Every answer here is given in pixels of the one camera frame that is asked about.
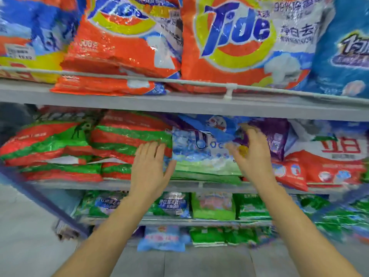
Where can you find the blue white detergent bag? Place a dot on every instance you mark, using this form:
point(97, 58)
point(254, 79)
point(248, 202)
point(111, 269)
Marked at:
point(340, 69)

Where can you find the green white-blue detergent bag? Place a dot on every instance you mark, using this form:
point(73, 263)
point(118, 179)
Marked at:
point(201, 161)

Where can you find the green white detergent bag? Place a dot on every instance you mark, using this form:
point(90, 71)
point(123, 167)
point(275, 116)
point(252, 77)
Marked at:
point(252, 207)

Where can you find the purple detergent bag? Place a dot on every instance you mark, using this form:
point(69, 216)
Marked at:
point(276, 138)

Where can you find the green blue detergent bag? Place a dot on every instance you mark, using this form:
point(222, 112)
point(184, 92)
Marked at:
point(101, 204)
point(173, 204)

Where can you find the person's left forearm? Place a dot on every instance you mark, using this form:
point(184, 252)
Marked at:
point(103, 242)

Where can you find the person's left hand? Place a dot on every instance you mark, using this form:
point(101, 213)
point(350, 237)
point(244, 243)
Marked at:
point(147, 178)

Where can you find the orange blue detergent bag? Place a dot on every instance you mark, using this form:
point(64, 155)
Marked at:
point(95, 85)
point(28, 25)

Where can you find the person's right hand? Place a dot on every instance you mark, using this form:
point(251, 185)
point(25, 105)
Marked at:
point(256, 164)

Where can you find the red green detergent bag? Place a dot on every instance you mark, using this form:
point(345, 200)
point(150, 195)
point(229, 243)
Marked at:
point(49, 144)
point(124, 132)

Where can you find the person's right forearm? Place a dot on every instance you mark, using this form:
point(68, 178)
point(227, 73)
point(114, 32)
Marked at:
point(302, 236)

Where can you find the grey blue-framed shelf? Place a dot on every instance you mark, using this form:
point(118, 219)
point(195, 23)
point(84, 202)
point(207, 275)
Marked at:
point(184, 103)

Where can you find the orange yellow-swirl detergent bag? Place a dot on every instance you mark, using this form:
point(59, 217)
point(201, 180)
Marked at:
point(115, 49)
point(230, 31)

